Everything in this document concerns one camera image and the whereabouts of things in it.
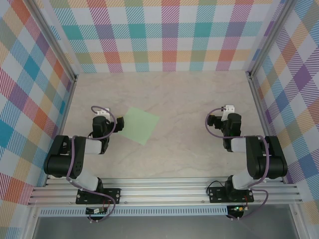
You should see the light green paper sheet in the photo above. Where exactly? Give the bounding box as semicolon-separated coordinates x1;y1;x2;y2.
118;106;160;146

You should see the circuit board with green light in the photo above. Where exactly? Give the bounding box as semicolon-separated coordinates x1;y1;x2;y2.
230;205;250;214

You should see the small black circuit board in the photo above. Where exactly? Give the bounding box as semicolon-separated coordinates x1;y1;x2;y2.
86;208;108;215

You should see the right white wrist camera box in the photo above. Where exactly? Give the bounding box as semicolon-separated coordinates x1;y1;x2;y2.
222;105;236;121

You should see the aluminium table side rail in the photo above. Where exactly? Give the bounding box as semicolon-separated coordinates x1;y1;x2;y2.
248;72;286;185
44;76;78;188

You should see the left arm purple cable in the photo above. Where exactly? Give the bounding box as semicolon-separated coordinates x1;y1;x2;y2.
66;106;118;223

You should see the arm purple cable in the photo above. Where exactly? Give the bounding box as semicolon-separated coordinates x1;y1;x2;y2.
205;107;271;221
66;106;118;223

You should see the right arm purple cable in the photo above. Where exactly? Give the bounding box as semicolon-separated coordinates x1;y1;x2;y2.
205;107;271;221

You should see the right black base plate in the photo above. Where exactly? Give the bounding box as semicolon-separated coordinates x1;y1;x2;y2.
208;187;255;204

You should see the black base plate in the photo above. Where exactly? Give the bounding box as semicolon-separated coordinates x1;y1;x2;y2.
76;188;122;205
208;187;255;204

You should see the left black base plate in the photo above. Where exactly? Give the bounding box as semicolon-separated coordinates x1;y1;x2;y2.
76;188;122;205

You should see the aluminium mounting rail beam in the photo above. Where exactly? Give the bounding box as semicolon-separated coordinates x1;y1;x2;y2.
26;176;304;207

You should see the slotted grey cable duct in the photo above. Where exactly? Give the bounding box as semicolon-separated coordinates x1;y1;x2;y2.
39;208;229;217

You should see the aluminium frame post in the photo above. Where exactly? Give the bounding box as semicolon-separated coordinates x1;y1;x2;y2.
245;0;298;78
24;0;78;82

